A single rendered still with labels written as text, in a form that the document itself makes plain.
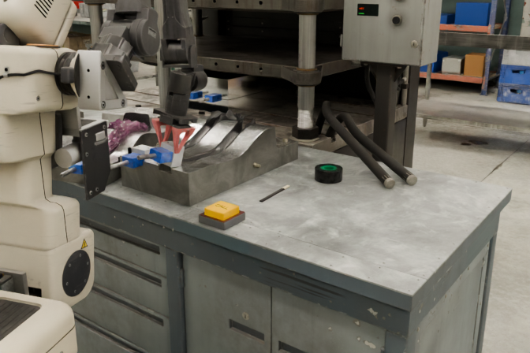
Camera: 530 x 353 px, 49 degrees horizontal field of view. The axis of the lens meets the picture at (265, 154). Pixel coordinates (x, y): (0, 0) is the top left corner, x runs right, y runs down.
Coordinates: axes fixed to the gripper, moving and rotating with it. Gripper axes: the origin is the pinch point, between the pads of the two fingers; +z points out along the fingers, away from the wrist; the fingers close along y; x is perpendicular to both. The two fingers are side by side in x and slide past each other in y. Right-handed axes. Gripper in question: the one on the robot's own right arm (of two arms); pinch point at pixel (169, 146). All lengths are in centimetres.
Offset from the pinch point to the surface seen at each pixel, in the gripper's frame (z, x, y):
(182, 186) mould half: 8.2, 0.6, -7.0
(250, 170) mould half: 6.4, -24.5, -9.2
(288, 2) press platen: -41, -69, 20
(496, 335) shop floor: 67, -125, -72
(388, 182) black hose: 0, -41, -44
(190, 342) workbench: 52, -5, -14
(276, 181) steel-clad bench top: 7.7, -28.2, -16.3
